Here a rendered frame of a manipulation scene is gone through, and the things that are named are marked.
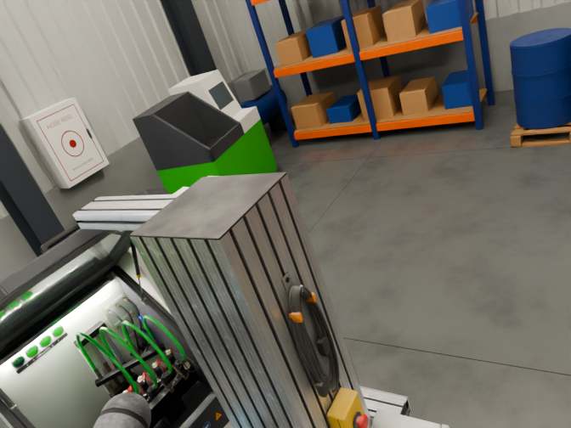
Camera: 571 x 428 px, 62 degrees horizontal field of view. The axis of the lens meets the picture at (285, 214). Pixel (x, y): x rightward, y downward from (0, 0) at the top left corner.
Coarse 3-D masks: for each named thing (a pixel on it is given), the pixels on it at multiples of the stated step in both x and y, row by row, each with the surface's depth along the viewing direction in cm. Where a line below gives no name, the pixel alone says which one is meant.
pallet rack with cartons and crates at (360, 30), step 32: (256, 0) 634; (416, 0) 589; (448, 0) 548; (480, 0) 577; (256, 32) 660; (288, 32) 725; (320, 32) 637; (352, 32) 594; (384, 32) 642; (416, 32) 577; (448, 32) 542; (480, 32) 596; (288, 64) 680; (320, 64) 638; (384, 64) 678; (320, 96) 726; (352, 96) 715; (384, 96) 636; (416, 96) 616; (448, 96) 599; (480, 96) 612; (288, 128) 722; (320, 128) 700; (352, 128) 668; (384, 128) 644; (480, 128) 580
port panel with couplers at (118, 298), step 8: (120, 288) 223; (112, 296) 220; (120, 296) 223; (104, 304) 217; (112, 304) 220; (120, 304) 223; (128, 304) 227; (104, 312) 217; (120, 312) 224; (112, 320) 221; (120, 320) 224; (128, 320) 225; (136, 320) 230; (112, 328) 221; (120, 328) 221; (128, 328) 228; (144, 328) 234; (120, 336) 224; (128, 344) 226; (136, 344) 231; (128, 352) 229
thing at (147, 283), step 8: (208, 176) 262; (216, 176) 258; (128, 256) 209; (120, 264) 220; (128, 264) 214; (144, 264) 209; (128, 272) 219; (144, 272) 209; (136, 280) 219; (144, 280) 213; (152, 280) 211; (144, 288) 218; (152, 288) 212; (152, 296) 218; (160, 296) 213; (160, 304) 217; (168, 312) 216
